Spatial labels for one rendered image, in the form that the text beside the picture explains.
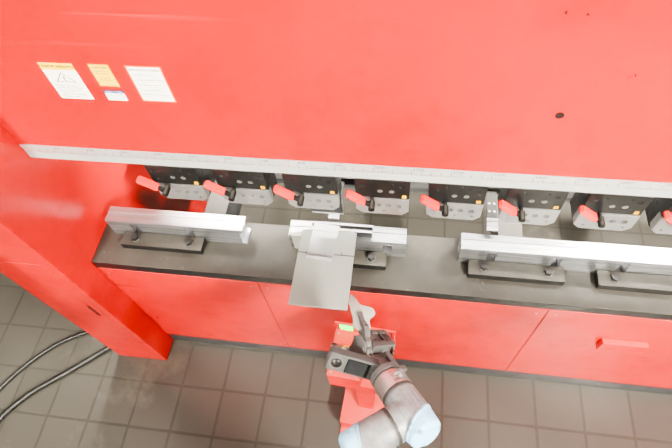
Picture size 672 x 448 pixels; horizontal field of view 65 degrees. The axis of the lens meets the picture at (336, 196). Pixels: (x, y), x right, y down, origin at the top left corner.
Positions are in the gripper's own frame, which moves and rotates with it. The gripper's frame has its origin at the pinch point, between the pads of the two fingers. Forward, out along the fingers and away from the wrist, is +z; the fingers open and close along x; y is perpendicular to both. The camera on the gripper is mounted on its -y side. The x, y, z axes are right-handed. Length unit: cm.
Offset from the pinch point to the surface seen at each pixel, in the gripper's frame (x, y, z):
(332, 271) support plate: -7.4, 16.8, 30.4
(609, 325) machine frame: 1, 100, -11
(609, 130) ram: 63, 37, -17
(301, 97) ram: 47, -17, 19
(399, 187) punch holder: 28.9, 18.2, 17.8
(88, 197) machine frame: -21, -46, 93
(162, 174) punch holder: 8, -33, 57
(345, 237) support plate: 0.6, 22.8, 38.0
